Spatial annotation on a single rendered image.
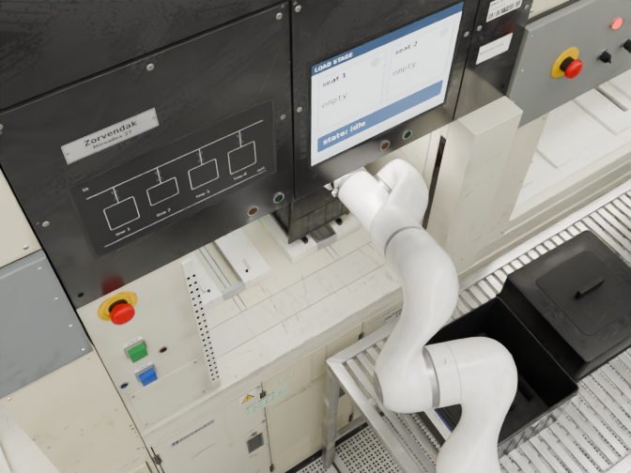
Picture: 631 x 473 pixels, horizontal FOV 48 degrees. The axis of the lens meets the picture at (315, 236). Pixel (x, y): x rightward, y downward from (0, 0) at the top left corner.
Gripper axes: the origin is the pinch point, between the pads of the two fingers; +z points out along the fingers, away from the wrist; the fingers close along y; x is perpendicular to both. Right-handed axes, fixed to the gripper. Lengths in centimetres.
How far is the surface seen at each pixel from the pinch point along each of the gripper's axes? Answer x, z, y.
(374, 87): 39.1, -29.6, -6.6
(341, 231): -29.2, -9.4, 4.3
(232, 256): -29.2, -0.9, -22.6
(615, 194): -43, -34, 84
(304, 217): -16.9, -8.5, -6.2
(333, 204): -17.8, -8.5, 2.2
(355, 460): -119, -36, -5
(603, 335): -33, -66, 40
